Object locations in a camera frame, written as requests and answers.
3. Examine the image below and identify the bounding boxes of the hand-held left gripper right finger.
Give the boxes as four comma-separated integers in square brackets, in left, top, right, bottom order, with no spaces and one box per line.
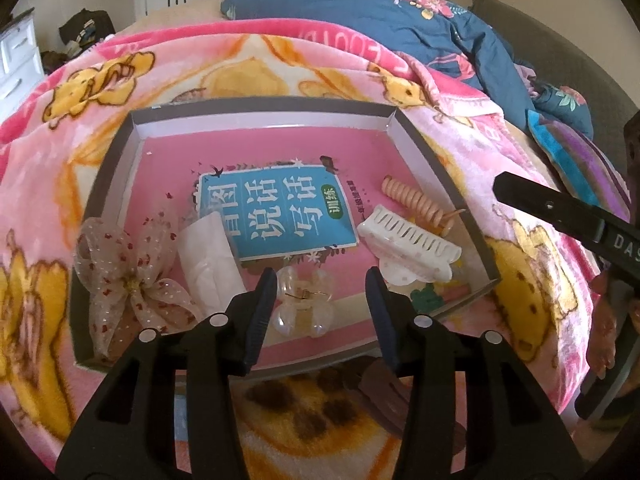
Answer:
[365,266,583,480]

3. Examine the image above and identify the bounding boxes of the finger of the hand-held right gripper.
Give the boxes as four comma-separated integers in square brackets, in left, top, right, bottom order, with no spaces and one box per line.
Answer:
[492,171,608,247]

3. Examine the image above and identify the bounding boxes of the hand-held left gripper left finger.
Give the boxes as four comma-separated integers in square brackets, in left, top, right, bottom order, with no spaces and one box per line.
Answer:
[55,267,278,480]

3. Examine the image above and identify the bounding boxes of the clear claw hair clip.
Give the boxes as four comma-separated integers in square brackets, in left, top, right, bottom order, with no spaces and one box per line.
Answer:
[272,266,335,338]

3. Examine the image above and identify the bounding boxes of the white tissue packet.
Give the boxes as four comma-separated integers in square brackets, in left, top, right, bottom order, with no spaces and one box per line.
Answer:
[177,211,247,318]

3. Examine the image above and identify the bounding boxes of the white claw hair clip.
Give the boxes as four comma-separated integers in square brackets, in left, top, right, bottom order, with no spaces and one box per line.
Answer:
[356,203,463,286]

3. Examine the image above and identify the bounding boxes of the peach spiral hair tie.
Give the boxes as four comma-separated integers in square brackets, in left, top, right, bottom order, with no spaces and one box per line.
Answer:
[381,175,467,236]

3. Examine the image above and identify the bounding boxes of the pink cardboard box lid tray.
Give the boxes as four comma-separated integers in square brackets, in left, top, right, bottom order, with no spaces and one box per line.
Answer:
[70,100,502,376]

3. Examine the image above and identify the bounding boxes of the sheer polka-dot hair bow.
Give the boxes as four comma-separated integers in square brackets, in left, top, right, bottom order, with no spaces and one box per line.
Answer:
[74,210,203,361]

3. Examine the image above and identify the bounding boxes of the person's right hand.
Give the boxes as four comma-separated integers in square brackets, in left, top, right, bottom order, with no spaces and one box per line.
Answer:
[587,267,626,381]

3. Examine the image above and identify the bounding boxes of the striped pillow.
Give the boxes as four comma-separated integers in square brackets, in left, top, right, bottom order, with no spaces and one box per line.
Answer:
[527,109,632,221]

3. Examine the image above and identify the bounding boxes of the brown hair clip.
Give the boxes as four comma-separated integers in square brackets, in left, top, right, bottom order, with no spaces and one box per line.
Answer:
[350,360,416,436]

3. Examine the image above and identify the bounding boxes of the pink printed bear blanket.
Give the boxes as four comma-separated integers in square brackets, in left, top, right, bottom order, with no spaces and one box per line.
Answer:
[0,22,601,480]

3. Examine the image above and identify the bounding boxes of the green upholstered headboard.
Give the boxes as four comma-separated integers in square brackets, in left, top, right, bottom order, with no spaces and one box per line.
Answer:
[470,0,640,171]

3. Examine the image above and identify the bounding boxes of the blue floral quilt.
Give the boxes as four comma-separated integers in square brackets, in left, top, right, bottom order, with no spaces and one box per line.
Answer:
[220,0,596,133]

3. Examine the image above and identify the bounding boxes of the beige bed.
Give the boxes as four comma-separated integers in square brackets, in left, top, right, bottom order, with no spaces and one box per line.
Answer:
[115,0,236,36]

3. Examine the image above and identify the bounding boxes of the black bag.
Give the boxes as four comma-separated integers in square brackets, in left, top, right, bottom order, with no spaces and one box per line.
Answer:
[42,8,117,73]

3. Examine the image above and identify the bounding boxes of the white drawer cabinet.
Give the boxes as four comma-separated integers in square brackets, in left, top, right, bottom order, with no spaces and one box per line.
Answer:
[0,7,46,118]

